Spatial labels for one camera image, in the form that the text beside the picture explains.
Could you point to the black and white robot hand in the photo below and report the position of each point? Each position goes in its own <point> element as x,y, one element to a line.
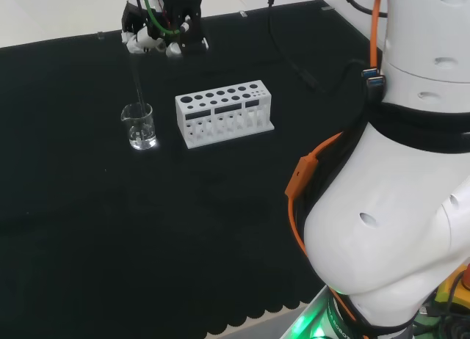
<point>176,9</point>

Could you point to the clear glass rod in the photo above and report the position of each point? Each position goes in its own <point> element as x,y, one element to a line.
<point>137,84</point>

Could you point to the white test tube rack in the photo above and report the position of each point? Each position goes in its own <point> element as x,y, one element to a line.
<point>205,106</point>

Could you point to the small clear glass beaker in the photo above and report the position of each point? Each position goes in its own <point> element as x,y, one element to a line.
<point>141,131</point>

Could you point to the blue USB plug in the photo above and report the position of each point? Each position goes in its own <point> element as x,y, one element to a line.
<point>370,73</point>

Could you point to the black bench cloth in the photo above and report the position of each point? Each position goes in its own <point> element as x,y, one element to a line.
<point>110,225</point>

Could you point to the yellow stop button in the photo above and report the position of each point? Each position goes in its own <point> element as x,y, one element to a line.
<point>446,291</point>

